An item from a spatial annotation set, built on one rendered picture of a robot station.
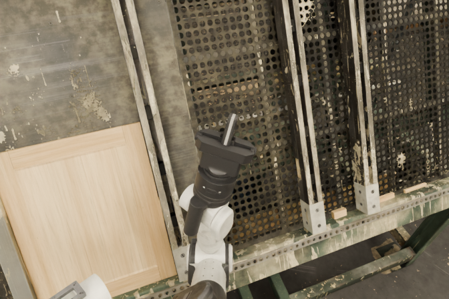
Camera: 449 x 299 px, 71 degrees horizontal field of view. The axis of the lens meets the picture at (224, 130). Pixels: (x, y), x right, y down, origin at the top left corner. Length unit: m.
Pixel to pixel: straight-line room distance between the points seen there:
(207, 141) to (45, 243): 0.72
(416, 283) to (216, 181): 1.98
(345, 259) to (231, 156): 1.84
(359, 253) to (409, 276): 0.31
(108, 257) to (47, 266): 0.18
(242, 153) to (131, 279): 0.75
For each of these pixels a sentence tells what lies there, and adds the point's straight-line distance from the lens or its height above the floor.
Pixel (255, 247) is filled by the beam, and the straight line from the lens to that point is 1.28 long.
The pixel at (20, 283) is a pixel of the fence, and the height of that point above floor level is 1.04.
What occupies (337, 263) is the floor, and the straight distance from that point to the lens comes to 2.35.
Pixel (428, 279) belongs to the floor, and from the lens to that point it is 2.53.
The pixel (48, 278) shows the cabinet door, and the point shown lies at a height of 1.01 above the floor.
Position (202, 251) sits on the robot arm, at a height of 1.18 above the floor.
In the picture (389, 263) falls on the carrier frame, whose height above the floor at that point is 0.18.
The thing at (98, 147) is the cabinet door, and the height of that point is 1.33.
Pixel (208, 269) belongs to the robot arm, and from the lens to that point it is 0.87.
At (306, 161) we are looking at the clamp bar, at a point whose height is 1.17.
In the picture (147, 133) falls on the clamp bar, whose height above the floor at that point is 1.37.
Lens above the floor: 2.03
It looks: 43 degrees down
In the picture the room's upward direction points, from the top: straight up
